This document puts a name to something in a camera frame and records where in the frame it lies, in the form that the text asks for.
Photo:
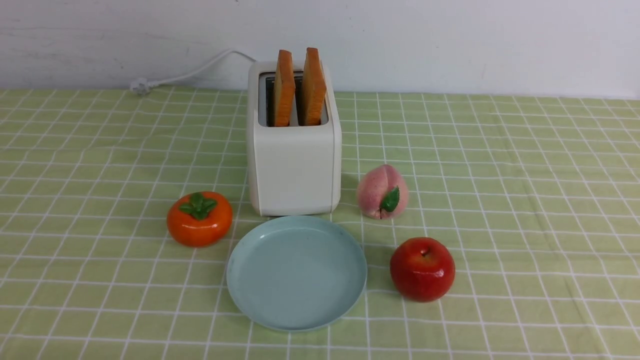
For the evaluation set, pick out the toasted bread slice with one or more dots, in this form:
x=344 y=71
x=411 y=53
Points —
x=314 y=88
x=284 y=89

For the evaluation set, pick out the white two-slot toaster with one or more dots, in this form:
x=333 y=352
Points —
x=294 y=170

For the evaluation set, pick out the pink peach with green leaf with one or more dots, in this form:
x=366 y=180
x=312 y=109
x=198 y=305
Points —
x=382 y=193

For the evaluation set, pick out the light blue round plate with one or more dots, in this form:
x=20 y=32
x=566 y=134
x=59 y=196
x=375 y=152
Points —
x=296 y=273

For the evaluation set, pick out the orange persimmon with green leaf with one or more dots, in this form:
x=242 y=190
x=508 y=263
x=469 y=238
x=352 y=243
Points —
x=200 y=219

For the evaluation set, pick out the red apple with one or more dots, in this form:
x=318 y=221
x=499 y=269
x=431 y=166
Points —
x=422 y=269

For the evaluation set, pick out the green checkered tablecloth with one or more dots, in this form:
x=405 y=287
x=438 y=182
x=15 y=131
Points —
x=536 y=198

